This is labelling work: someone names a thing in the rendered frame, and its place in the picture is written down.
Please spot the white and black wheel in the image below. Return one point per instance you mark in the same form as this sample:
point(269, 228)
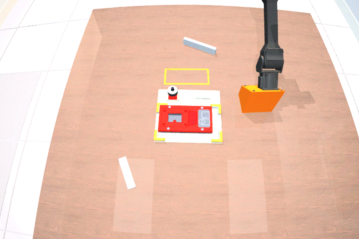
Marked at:
point(172, 93)

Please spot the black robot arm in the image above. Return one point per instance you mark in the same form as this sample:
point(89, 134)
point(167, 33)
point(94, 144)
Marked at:
point(271, 54)

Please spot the white rectangular block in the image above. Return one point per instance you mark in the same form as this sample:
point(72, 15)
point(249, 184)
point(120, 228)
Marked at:
point(127, 173)

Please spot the white rectangular bar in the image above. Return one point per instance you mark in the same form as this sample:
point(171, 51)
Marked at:
point(199, 45)

